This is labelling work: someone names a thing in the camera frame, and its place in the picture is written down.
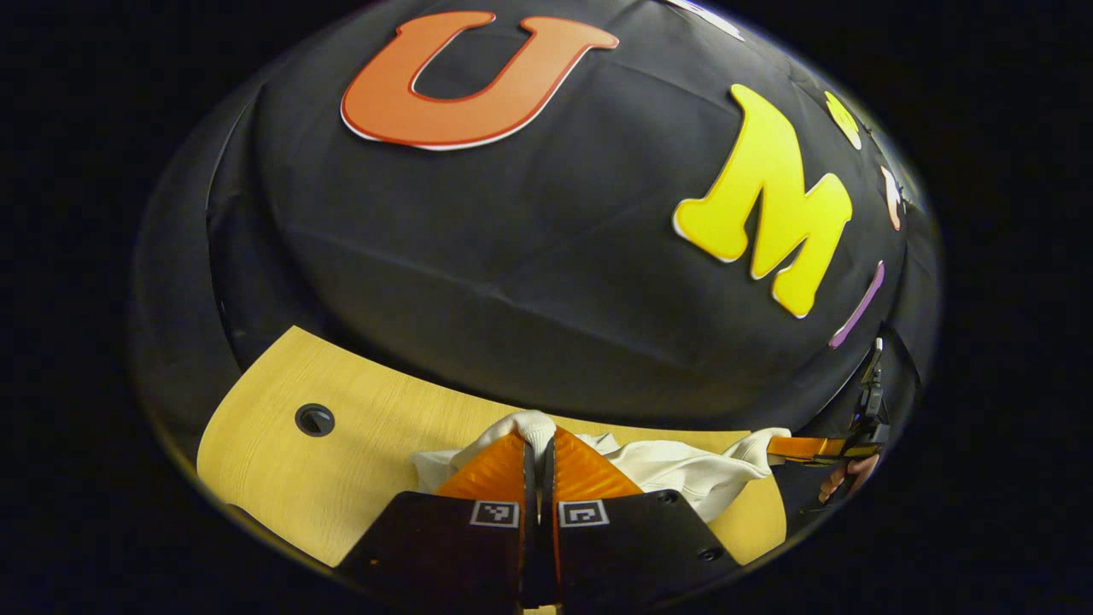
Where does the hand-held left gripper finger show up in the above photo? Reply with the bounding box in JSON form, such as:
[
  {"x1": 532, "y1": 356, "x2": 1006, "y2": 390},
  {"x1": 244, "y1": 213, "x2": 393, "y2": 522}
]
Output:
[
  {"x1": 336, "y1": 430, "x2": 541, "y2": 612},
  {"x1": 540, "y1": 425, "x2": 744, "y2": 612}
]

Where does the cream knit sweater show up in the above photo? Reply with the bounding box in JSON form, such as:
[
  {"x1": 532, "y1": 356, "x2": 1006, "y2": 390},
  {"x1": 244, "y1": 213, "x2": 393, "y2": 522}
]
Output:
[{"x1": 412, "y1": 410, "x2": 792, "y2": 524}]

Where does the black backdrop cloth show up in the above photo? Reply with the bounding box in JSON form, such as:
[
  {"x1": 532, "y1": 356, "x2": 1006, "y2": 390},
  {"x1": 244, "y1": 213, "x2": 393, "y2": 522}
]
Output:
[{"x1": 132, "y1": 0, "x2": 940, "y2": 479}]

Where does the black table cable grommet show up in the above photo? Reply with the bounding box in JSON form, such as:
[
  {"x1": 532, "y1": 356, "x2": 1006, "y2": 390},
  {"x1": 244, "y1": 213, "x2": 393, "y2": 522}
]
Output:
[{"x1": 295, "y1": 403, "x2": 336, "y2": 438}]

